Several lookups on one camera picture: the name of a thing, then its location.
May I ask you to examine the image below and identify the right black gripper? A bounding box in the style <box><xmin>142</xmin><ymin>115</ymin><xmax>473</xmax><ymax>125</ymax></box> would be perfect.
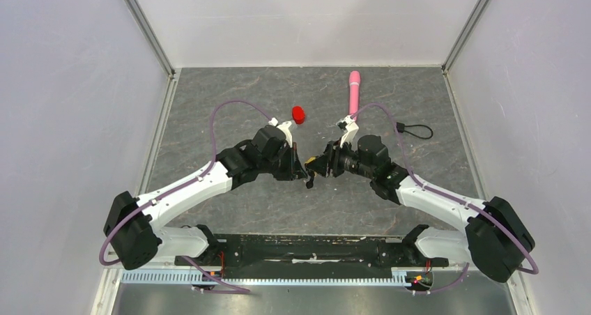
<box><xmin>307</xmin><ymin>137</ymin><xmax>375</xmax><ymax>180</ymax></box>

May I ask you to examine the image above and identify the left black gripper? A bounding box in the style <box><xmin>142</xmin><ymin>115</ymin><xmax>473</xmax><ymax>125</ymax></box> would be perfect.
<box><xmin>259</xmin><ymin>141</ymin><xmax>307</xmax><ymax>180</ymax></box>

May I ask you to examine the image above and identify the yellow black padlock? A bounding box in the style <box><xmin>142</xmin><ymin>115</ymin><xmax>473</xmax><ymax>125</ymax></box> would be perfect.
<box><xmin>305</xmin><ymin>157</ymin><xmax>320</xmax><ymax>189</ymax></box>

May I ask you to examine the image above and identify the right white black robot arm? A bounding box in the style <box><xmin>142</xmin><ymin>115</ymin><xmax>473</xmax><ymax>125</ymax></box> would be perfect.
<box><xmin>305</xmin><ymin>135</ymin><xmax>539</xmax><ymax>282</ymax></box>

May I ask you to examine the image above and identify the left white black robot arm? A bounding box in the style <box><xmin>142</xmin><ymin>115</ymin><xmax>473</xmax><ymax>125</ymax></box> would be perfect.
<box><xmin>99</xmin><ymin>121</ymin><xmax>307</xmax><ymax>270</ymax></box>

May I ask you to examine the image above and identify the red cylindrical cap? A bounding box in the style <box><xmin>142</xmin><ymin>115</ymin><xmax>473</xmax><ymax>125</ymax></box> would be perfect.
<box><xmin>291</xmin><ymin>106</ymin><xmax>306</xmax><ymax>125</ymax></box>

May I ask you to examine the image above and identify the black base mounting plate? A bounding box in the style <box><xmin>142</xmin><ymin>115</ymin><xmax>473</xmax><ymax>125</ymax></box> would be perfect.
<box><xmin>193</xmin><ymin>233</ymin><xmax>450</xmax><ymax>279</ymax></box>

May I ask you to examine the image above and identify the pink pen-shaped stick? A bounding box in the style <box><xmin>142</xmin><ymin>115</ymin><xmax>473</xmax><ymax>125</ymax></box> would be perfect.
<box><xmin>348</xmin><ymin>70</ymin><xmax>361</xmax><ymax>121</ymax></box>

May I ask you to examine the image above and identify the black cable loop strap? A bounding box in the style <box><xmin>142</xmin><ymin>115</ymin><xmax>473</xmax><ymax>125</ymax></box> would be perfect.
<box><xmin>393</xmin><ymin>122</ymin><xmax>434</xmax><ymax>141</ymax></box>

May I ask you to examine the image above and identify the white slotted cable duct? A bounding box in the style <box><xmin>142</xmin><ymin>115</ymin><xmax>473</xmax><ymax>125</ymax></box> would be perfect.
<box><xmin>121</xmin><ymin>268</ymin><xmax>431</xmax><ymax>288</ymax></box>

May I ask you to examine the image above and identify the left aluminium frame rail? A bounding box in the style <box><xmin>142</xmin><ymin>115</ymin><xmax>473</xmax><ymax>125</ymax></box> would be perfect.
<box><xmin>123</xmin><ymin>0</ymin><xmax>181</xmax><ymax>194</ymax></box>

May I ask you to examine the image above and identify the aluminium frame rail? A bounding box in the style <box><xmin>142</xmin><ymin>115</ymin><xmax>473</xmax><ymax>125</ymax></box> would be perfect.
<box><xmin>123</xmin><ymin>0</ymin><xmax>181</xmax><ymax>194</ymax></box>
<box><xmin>441</xmin><ymin>0</ymin><xmax>491</xmax><ymax>198</ymax></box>

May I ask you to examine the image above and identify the right aluminium frame rail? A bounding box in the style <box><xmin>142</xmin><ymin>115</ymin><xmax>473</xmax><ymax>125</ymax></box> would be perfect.
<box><xmin>441</xmin><ymin>0</ymin><xmax>491</xmax><ymax>198</ymax></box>

